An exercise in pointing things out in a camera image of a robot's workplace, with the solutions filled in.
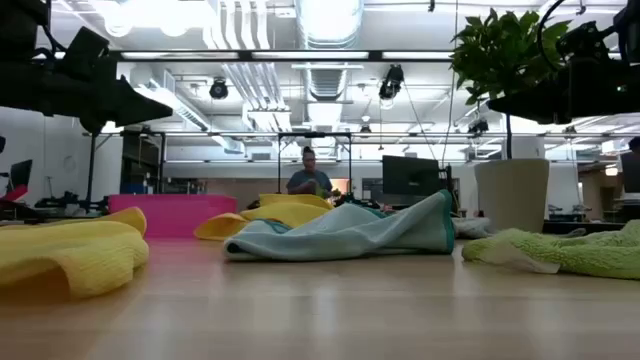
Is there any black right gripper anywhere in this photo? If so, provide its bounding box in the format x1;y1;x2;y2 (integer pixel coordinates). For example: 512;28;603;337
487;54;640;126

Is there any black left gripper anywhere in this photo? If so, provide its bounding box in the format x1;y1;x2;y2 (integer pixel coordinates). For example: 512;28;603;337
0;54;174;134

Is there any yellow microfiber towel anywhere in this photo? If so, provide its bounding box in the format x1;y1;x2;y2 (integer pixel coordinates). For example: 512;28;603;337
193;193;335;242
0;206;150;302

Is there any light blue microfiber towel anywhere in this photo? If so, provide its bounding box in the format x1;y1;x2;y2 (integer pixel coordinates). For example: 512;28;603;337
223;189;456;263

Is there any grey microfiber towel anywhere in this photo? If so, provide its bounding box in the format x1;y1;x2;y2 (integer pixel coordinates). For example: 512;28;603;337
452;215;494;240

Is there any green microfiber towel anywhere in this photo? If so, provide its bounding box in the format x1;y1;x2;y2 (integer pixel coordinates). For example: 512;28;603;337
461;219;640;281

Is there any black metal rack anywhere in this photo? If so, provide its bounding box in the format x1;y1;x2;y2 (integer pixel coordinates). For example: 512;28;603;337
82;128;167;209

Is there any green potted tree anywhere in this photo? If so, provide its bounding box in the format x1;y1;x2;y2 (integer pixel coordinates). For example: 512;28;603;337
448;7;572;234

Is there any black computer monitor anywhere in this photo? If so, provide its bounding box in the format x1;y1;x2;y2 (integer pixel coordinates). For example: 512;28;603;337
381;154;442;198
619;151;640;194
8;159;34;194

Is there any pink plastic bin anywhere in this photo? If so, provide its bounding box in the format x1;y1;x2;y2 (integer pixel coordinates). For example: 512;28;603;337
108;193;239;239

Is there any black overhead crossbar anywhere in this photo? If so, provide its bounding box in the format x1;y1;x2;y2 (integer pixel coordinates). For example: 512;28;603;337
107;49;640;63

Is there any white paper tag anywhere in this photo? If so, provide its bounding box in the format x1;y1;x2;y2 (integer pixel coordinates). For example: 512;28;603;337
478;242;562;275

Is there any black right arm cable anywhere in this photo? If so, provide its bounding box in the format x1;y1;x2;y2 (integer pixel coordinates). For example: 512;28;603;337
537;0;570;71

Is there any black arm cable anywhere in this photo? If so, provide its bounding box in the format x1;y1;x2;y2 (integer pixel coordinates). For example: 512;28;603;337
42;24;70;66
537;0;570;71

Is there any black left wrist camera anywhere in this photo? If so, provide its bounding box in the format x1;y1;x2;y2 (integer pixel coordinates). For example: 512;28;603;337
62;27;111;84

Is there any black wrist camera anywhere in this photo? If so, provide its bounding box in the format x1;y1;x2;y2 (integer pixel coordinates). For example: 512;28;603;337
62;27;111;84
554;20;613;60

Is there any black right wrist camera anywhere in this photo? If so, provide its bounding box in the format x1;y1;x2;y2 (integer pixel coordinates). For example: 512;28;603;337
554;20;613;60

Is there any black hanging camera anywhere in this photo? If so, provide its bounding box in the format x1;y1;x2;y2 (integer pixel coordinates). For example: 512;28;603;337
377;64;406;101
208;77;230;101

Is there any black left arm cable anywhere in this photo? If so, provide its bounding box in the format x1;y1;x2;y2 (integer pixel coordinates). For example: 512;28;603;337
42;24;70;66

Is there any black gantry frame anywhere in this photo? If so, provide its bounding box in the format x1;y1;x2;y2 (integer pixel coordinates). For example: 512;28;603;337
277;131;354;196

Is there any silver ventilation duct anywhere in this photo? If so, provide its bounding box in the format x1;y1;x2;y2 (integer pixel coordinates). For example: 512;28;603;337
294;0;366;101

